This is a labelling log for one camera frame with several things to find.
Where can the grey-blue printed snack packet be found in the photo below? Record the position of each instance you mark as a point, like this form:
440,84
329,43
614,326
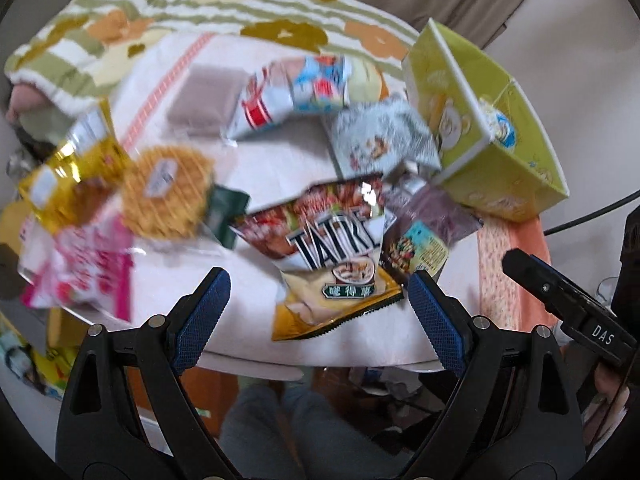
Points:
377,135

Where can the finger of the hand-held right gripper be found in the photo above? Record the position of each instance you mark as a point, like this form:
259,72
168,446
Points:
545,285

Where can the gold snack bag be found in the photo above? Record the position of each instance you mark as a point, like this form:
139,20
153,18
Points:
67,180

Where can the round waffle packet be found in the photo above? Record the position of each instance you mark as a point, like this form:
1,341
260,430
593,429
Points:
165,192

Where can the dark purple snack packet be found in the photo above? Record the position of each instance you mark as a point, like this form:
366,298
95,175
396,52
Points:
430,210

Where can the pink snack packet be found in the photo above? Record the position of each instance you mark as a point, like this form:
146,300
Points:
80,265

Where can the pale yellow bread packet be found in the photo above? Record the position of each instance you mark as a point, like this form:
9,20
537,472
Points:
371,80

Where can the white red snack bag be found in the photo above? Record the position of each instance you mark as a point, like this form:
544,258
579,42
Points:
270,102

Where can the yellow printed bag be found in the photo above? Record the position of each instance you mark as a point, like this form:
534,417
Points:
42,360

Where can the white towel with orange trim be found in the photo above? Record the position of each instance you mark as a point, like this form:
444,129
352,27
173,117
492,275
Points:
260,170

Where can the pink cloth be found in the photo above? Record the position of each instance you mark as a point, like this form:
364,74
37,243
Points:
25,102

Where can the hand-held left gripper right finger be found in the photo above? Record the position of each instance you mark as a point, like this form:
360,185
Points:
437,317

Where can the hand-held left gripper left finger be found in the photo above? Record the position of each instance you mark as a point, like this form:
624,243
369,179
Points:
202,317

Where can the dark green snack packet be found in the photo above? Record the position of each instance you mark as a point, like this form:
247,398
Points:
227,215

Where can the potato chips bag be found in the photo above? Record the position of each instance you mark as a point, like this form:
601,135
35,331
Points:
330,265

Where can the floral striped blanket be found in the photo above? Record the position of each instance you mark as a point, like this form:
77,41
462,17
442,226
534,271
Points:
190,5

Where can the small colourful snack packet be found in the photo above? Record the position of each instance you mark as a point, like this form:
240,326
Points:
415,252

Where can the person's grey trouser legs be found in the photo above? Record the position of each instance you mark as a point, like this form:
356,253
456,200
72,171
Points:
300,430

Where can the person's right hand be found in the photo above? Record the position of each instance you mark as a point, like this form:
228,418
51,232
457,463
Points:
612,392

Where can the green cartoon storage box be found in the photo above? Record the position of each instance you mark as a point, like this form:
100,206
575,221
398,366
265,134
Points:
520,160

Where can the white blue snack packet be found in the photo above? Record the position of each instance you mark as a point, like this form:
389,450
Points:
500,122

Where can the frosted purple snack packet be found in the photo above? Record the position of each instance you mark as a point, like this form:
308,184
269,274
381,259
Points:
200,97

